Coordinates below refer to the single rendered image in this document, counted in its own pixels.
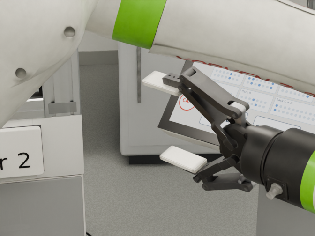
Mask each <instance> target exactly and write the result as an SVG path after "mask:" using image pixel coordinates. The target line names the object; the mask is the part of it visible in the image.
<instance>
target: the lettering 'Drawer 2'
mask: <svg viewBox="0 0 315 236"><path fill-rule="evenodd" d="M23 154H24V155H26V156H27V158H26V160H25V161H24V162H23V163H22V164H21V165H20V166H19V168H29V167H30V166H23V165H24V164H25V163H26V162H27V160H28V159H29V155H28V153H25V152H23V153H19V154H18V156H19V155H23ZM7 159H8V158H4V159H2V158H1V159H0V168H1V170H3V166H2V162H3V161H4V160H7Z"/></svg>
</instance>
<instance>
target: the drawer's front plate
mask: <svg viewBox="0 0 315 236"><path fill-rule="evenodd" d="M23 152H25V153H28V155H29V159H28V160H27V162H26V163H25V164H24V165H23V166H30V167H29V168H19V166H20V165H21V164H22V163H23V162H24V161H25V160H26V158H27V156H26V155H24V154H23V155H19V156H18V154H19V153H23ZM1 158H2V159H4V158H7V160H4V161H3V162H2V166H3V170H1V168H0V178H7V177H21V176H31V175H40V174H43V172H44V165H43V152H42V139H41V129H40V127H39V126H28V127H17V128H5V129H0V159H1Z"/></svg>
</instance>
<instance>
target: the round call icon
mask: <svg viewBox="0 0 315 236"><path fill-rule="evenodd" d="M175 108H176V109H178V110H182V111H186V112H190V113H194V111H195V107H194V106H193V105H192V103H190V101H188V100H187V99H186V97H185V96H184V95H183V94H182V95H181V96H180V98H179V100H178V103H177V105H176V107H175Z"/></svg>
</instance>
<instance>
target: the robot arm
mask: <svg viewBox="0 0 315 236"><path fill-rule="evenodd" d="M84 32H88V33H91V34H94V35H98V36H101V37H105V38H108V39H112V40H115V41H119V42H123V43H126V44H130V45H134V46H138V47H142V48H145V49H149V52H148V53H152V54H157V55H163V56H168V57H172V58H177V59H183V60H188V61H192V62H196V63H201V64H205V65H209V66H214V67H218V68H222V69H226V70H229V71H233V72H237V73H240V74H245V75H248V76H252V77H255V78H258V79H261V80H265V81H268V82H272V83H275V84H277V85H280V86H283V87H286V88H289V89H293V90H296V91H299V92H301V93H304V94H306V95H309V96H312V97H315V10H313V9H310V8H307V7H305V6H302V5H299V4H297V3H294V2H291V1H289V0H0V129H1V128H2V127H3V126H4V125H5V124H6V123H7V122H8V121H9V120H10V119H11V117H12V116H13V115H14V114H15V113H16V112H17V111H18V110H19V109H20V108H21V107H22V106H23V105H24V103H25V102H26V101H27V100H28V99H29V98H30V97H31V96H32V95H33V94H34V93H35V92H36V91H37V90H38V89H39V88H40V87H41V86H42V85H43V84H44V83H45V82H46V81H47V80H48V79H49V78H50V77H51V76H52V75H53V74H54V73H55V72H56V71H57V70H58V69H59V68H60V67H61V66H62V65H63V64H64V63H66V62H67V61H68V59H69V58H70V57H71V56H72V55H73V54H74V52H75V51H76V49H77V47H78V46H79V44H80V42H81V40H82V38H83V35H84ZM142 85H145V86H148V87H151V88H154V89H157V90H160V91H163V92H166V93H169V94H172V95H175V96H180V95H182V94H183V95H184V96H185V97H186V99H187V100H188V101H190V103H192V105H193V106H194V107H195V108H196V109H197V110H198V111H199V112H200V113H201V114H202V115H203V116H204V117H205V118H206V119H207V120H208V121H209V122H210V123H211V128H212V130H213V131H214V132H215V133H216V134H217V139H218V142H219V144H220V146H219V150H220V153H222V155H223V156H222V157H220V158H218V159H216V160H214V161H212V162H210V163H208V164H207V165H206V166H205V164H206V163H207V159H205V158H203V157H200V156H198V155H195V154H193V153H190V152H188V151H185V150H183V149H180V148H178V147H175V146H170V147H169V148H168V149H167V150H166V151H165V152H164V153H163V154H161V155H160V159H161V160H163V161H166V162H168V163H171V164H173V165H176V166H178V167H180V168H182V169H184V170H185V171H187V172H189V173H192V174H194V175H195V176H194V177H193V180H194V181H195V182H196V183H199V182H201V181H202V182H203V184H202V188H203V189H204V190H206V191H214V190H231V189H239V190H242V191H245V192H250V191H251V190H252V189H253V188H254V187H255V186H256V185H257V184H260V185H263V186H265V189H266V191H267V194H266V197H267V198H268V199H270V200H272V199H273V198H274V197H275V198H277V199H280V200H282V201H285V202H287V203H290V204H292V205H295V206H297V207H300V208H302V209H305V210H307V211H310V212H312V213H314V214H315V134H314V133H310V132H307V131H304V130H301V129H298V128H289V129H287V130H286V131H282V130H279V129H276V128H274V127H271V126H267V125H260V126H255V125H252V124H250V123H249V122H248V121H246V111H247V110H248V109H249V108H250V106H249V104H248V103H247V102H245V101H242V100H240V99H238V98H236V97H234V96H233V95H231V94H230V93H229V92H227V91H226V90H225V89H223V88H222V87H221V86H219V85H218V84H217V83H215V82H214V81H213V80H212V79H210V78H209V77H208V76H206V75H205V74H204V73H202V72H201V71H200V70H198V69H197V68H196V67H194V66H191V67H190V68H189V69H187V70H186V71H185V72H183V73H182V74H181V75H178V74H174V73H168V74H164V73H161V72H158V71H154V72H152V73H151V74H150V75H148V76H147V77H146V78H144V79H143V80H142ZM189 88H190V89H189ZM226 120H227V121H229V122H230V123H229V124H227V125H226V126H224V127H223V128H222V127H221V126H220V125H221V124H222V123H223V122H225V121H226ZM233 166H234V167H235V168H236V169H237V170H238V171H239V172H238V173H227V174H215V173H217V172H220V171H222V170H225V169H227V168H229V167H233ZM214 174H215V175H214Z"/></svg>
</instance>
